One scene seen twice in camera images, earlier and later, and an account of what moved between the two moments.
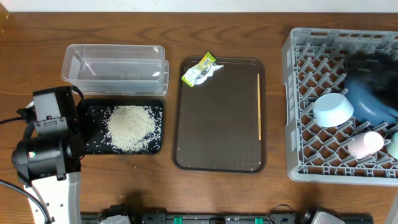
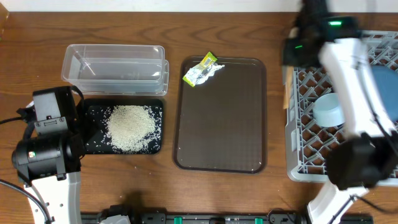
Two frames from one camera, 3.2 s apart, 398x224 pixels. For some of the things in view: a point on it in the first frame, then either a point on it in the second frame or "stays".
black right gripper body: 385,81 -> 303,54
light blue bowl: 333,109 stays
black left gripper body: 76,126 stays
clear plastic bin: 115,70 stays
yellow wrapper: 199,73 stays
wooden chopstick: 259,111 -> 287,86
